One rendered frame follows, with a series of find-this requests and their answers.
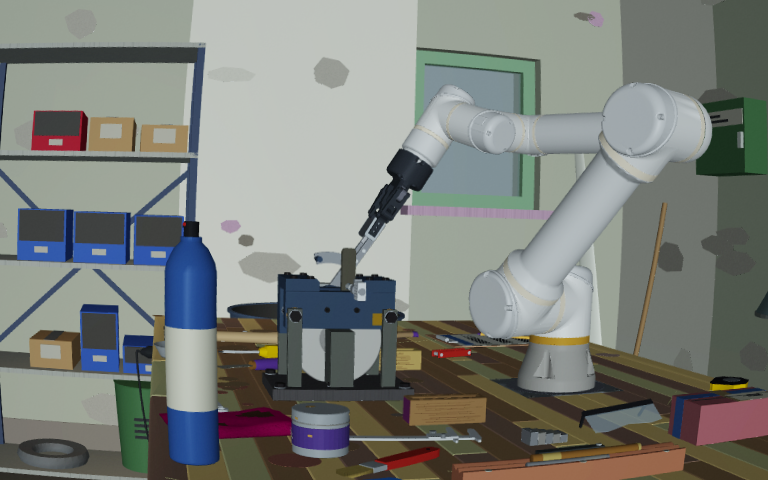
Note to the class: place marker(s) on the green framed window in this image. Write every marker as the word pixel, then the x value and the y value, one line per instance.
pixel 480 174

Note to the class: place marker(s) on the silver wrench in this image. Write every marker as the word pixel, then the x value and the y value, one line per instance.
pixel 444 436

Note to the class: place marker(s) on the yellow black tape measure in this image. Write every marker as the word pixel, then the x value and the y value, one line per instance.
pixel 729 383

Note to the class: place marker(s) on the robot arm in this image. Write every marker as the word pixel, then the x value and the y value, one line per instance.
pixel 600 180

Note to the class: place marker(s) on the green wall cabinet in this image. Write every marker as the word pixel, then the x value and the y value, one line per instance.
pixel 732 138

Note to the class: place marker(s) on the grey purple tin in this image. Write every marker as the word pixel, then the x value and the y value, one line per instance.
pixel 320 431

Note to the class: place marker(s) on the red storage bin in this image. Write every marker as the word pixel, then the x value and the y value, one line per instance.
pixel 59 130

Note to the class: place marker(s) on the blue white gas cylinder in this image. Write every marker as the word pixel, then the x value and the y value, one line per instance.
pixel 191 336

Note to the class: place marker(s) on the blue grey measuring caliper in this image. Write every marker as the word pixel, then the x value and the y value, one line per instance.
pixel 474 340

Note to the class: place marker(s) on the small tan box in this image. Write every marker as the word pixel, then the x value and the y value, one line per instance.
pixel 408 359

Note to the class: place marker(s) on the olive brake pad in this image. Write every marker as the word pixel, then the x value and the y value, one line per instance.
pixel 348 267

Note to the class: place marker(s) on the tall blue storage bin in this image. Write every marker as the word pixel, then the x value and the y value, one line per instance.
pixel 99 339

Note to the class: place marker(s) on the small blue storage bin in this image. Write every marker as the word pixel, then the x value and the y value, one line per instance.
pixel 133 360

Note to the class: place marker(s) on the green bucket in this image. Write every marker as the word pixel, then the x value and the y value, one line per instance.
pixel 131 426

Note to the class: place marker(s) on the pink blue book stack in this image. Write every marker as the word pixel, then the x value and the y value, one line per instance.
pixel 726 417

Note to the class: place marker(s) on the dark blue round tray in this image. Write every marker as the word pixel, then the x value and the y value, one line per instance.
pixel 252 310

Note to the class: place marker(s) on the small grey metal block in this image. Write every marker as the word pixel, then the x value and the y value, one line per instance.
pixel 543 436

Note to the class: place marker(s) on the magenta cloth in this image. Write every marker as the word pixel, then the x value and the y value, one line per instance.
pixel 252 423

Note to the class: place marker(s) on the brown wooden block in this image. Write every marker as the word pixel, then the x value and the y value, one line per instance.
pixel 444 410

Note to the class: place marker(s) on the wooden broom stick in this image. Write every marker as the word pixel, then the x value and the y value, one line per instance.
pixel 651 276

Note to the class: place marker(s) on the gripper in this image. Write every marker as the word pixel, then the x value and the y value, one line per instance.
pixel 410 169

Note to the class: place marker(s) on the taped cardboard box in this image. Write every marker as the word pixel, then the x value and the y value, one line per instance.
pixel 54 350

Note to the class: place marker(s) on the blue brake caliper body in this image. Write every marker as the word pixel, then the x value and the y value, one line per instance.
pixel 312 303

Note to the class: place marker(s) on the white curved ratchet sector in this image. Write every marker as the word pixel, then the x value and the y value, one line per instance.
pixel 329 258

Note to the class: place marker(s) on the grey black squeegee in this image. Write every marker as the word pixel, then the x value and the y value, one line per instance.
pixel 624 417

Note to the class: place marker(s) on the blue grey shelf unit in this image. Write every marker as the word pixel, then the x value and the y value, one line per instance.
pixel 99 55

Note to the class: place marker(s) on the grey brake disc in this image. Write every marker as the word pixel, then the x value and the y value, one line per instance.
pixel 313 354

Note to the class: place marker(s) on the tan cardboard box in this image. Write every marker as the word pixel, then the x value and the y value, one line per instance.
pixel 164 138
pixel 111 134

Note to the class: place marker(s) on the grey caliper stand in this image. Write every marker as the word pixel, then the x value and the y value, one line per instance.
pixel 340 360

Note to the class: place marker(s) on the white retaining pin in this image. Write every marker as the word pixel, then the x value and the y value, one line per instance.
pixel 360 292

